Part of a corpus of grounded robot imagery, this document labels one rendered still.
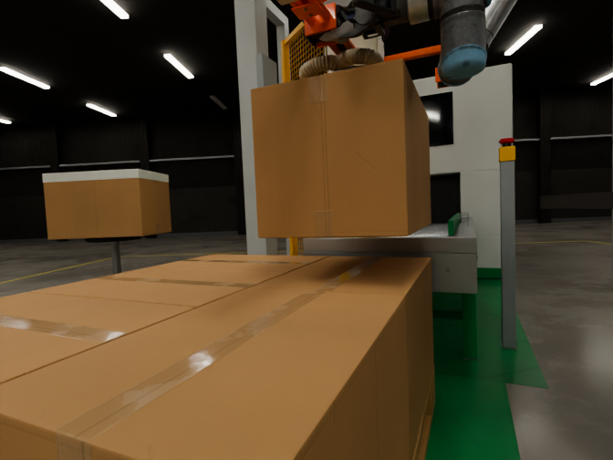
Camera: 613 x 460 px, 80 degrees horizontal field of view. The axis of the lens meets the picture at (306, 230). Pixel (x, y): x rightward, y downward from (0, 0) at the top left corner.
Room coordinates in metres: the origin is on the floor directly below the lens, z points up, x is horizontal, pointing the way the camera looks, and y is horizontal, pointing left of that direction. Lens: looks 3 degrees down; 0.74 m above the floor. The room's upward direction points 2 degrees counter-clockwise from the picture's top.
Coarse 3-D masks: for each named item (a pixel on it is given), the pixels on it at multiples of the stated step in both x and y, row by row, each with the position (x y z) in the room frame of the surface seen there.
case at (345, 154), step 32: (384, 64) 0.85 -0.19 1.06; (256, 96) 0.98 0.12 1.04; (288, 96) 0.95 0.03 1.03; (320, 96) 0.91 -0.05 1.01; (352, 96) 0.88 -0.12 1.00; (384, 96) 0.85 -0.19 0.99; (416, 96) 1.04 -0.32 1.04; (256, 128) 0.99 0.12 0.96; (288, 128) 0.95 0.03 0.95; (320, 128) 0.91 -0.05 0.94; (352, 128) 0.88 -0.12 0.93; (384, 128) 0.85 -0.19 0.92; (416, 128) 1.02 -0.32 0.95; (256, 160) 0.99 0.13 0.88; (288, 160) 0.95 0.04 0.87; (320, 160) 0.91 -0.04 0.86; (352, 160) 0.88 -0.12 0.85; (384, 160) 0.85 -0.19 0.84; (416, 160) 1.00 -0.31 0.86; (256, 192) 0.99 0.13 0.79; (288, 192) 0.95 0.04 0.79; (320, 192) 0.91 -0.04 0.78; (352, 192) 0.88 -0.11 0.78; (384, 192) 0.85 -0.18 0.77; (416, 192) 0.98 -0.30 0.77; (288, 224) 0.95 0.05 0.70; (320, 224) 0.92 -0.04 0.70; (352, 224) 0.88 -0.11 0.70; (384, 224) 0.85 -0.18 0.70; (416, 224) 0.97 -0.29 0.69
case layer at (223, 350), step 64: (256, 256) 1.56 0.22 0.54; (320, 256) 1.47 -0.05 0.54; (384, 256) 1.39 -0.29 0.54; (0, 320) 0.72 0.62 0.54; (64, 320) 0.70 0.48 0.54; (128, 320) 0.68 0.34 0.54; (192, 320) 0.66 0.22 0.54; (256, 320) 0.64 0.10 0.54; (320, 320) 0.63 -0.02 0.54; (384, 320) 0.61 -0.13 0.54; (0, 384) 0.43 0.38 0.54; (64, 384) 0.42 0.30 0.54; (128, 384) 0.42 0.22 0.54; (192, 384) 0.41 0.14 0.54; (256, 384) 0.40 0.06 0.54; (320, 384) 0.40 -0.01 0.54; (384, 384) 0.57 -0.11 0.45; (0, 448) 0.37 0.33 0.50; (64, 448) 0.32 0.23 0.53; (128, 448) 0.30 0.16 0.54; (192, 448) 0.29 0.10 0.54; (256, 448) 0.29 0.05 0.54; (320, 448) 0.33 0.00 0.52; (384, 448) 0.56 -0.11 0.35
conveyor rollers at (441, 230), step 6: (426, 228) 2.82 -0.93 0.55; (432, 228) 2.80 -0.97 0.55; (438, 228) 2.78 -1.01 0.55; (444, 228) 2.76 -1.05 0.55; (462, 228) 2.64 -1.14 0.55; (414, 234) 2.34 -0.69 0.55; (420, 234) 2.32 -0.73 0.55; (426, 234) 2.31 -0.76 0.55; (432, 234) 2.29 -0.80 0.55; (438, 234) 2.28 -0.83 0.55; (444, 234) 2.26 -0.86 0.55; (456, 234) 2.23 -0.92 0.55; (462, 234) 2.22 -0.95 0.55
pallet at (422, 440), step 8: (432, 368) 1.29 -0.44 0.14; (432, 376) 1.26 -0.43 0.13; (432, 384) 1.26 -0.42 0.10; (432, 392) 1.25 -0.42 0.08; (432, 400) 1.24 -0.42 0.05; (424, 408) 1.03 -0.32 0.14; (432, 408) 1.23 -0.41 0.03; (424, 416) 1.02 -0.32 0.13; (424, 424) 1.15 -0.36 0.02; (424, 432) 1.11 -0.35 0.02; (424, 440) 1.07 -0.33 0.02; (416, 448) 0.86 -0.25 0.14; (424, 448) 1.03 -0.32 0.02; (416, 456) 0.86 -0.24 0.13; (424, 456) 1.00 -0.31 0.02
